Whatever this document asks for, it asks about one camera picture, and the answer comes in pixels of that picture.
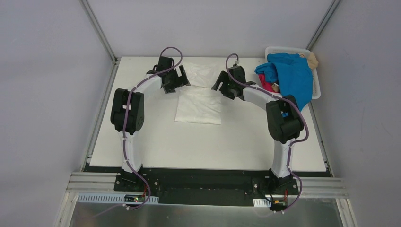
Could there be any white t shirt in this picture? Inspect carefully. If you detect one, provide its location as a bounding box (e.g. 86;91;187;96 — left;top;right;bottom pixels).
175;62;222;125

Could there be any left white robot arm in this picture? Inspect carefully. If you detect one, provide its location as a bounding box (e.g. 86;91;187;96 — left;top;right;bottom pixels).
110;56;190;191

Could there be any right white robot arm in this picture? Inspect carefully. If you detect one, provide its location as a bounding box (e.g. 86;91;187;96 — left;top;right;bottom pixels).
212;65;305;194

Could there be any pink t shirt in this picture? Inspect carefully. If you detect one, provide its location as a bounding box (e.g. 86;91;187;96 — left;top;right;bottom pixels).
258;74;280;93

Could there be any blue t shirt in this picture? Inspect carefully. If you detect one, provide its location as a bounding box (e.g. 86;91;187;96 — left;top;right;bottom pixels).
254;53;313;110

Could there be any white plastic laundry basket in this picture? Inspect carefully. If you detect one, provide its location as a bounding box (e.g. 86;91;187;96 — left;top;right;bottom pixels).
265;46;321;99

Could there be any beige t shirt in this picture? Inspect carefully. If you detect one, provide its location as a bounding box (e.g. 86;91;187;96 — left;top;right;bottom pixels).
299;52;319;70

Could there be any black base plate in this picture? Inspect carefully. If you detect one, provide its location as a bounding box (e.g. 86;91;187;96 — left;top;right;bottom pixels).
82;163;333;208

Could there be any right white cable duct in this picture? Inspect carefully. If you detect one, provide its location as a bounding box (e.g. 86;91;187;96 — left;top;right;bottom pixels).
253;199;271;208

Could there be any white cable duct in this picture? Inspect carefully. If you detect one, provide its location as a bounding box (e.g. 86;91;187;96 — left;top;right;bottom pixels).
253;199;271;208
77;193;148;205

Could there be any aluminium frame rail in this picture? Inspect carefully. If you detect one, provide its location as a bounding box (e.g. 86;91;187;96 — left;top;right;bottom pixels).
66;172;349;199

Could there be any left white cable duct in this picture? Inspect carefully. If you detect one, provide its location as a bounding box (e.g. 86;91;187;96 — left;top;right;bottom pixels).
77;193;148;205

